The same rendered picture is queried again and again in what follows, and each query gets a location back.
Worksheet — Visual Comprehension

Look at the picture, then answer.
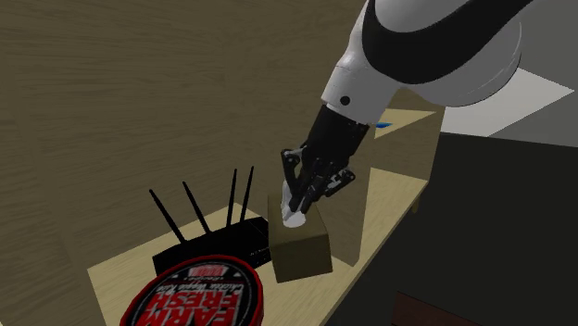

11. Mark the tall tan box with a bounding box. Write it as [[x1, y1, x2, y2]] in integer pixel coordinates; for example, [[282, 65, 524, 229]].
[[315, 87, 446, 268]]

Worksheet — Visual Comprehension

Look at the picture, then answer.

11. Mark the small white bottle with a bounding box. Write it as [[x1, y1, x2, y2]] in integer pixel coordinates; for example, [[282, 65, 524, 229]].
[[280, 179, 308, 230]]

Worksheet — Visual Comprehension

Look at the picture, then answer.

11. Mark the red round lettered tray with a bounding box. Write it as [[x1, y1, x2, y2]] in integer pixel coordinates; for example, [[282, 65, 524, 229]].
[[119, 253, 266, 326]]

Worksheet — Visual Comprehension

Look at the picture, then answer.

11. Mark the brown cardboard box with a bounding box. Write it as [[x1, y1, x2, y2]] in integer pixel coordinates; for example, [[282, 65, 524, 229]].
[[266, 191, 334, 284]]

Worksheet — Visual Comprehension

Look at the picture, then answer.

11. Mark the black router with antennas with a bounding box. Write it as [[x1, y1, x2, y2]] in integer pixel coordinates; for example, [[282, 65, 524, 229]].
[[148, 165, 272, 278]]

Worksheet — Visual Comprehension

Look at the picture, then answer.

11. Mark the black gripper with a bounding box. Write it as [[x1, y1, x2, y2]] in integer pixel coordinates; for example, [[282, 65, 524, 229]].
[[280, 104, 371, 215]]

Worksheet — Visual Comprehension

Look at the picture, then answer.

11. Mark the light wooden desk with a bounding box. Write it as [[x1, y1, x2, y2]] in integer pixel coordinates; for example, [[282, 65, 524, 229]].
[[86, 166, 429, 326]]

